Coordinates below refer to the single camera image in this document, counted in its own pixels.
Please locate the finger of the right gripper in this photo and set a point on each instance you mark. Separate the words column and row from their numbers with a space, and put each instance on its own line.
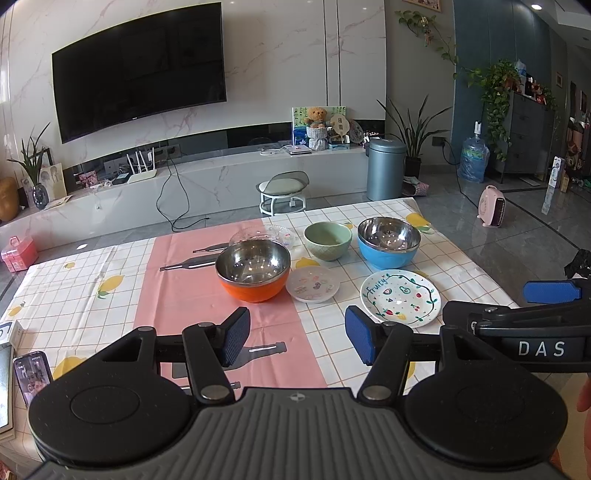
column 556, row 292

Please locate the pink small heater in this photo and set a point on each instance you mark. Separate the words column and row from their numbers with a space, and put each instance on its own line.
column 491, row 208

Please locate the smartphone on stand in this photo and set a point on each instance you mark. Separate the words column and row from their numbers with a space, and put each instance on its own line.
column 32, row 374

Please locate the small white sticker plate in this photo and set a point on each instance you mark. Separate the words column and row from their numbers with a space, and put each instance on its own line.
column 312, row 284

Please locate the black wall television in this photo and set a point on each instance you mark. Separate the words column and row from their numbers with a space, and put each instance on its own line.
column 154, row 64

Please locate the grey metal trash can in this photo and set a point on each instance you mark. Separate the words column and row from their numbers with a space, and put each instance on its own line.
column 386, row 169

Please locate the tall green floor plant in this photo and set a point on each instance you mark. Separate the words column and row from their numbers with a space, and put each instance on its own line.
column 413, row 131

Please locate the person's hand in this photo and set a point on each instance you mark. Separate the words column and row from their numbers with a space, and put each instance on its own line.
column 584, row 399

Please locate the pink storage box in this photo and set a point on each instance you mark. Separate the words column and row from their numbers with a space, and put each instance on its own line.
column 19, row 254

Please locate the trailing ivy plant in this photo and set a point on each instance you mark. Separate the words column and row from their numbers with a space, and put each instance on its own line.
column 499, row 81

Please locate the clear glass plate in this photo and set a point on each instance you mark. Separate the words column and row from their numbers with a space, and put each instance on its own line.
column 277, row 234

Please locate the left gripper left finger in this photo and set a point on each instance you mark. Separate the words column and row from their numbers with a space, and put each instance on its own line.
column 208, row 349

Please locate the white wifi router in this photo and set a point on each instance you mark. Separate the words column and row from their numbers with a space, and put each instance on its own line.
column 142, row 166

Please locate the green ceramic bowl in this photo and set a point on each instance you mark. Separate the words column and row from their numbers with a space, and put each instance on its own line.
column 327, row 241

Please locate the white rolling stool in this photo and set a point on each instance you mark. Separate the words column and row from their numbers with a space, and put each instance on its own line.
column 283, row 187

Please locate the potted plant in blue vase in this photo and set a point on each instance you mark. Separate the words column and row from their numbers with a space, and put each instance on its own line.
column 33, row 156

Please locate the dark drawer cabinet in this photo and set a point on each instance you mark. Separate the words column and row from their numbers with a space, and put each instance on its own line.
column 530, row 127

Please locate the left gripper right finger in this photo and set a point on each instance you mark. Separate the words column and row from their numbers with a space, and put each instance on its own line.
column 386, row 349

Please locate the blue steel bowl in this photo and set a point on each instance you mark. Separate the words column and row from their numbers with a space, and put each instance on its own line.
column 388, row 243

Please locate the brown round vase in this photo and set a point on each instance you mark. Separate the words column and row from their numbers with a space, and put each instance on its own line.
column 9, row 199

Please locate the orange steel bowl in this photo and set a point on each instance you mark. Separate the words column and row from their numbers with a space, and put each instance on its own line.
column 254, row 270

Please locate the colourful picture board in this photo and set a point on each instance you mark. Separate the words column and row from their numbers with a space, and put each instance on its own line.
column 299, row 131

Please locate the white fruity painted plate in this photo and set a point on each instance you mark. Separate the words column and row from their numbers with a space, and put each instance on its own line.
column 401, row 296

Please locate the teddy bear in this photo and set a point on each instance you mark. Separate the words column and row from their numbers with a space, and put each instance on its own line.
column 317, row 132

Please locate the framed photo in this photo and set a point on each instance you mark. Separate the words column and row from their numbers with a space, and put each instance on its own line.
column 52, row 178

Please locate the blue water jug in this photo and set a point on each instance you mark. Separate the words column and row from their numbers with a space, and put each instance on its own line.
column 474, row 157

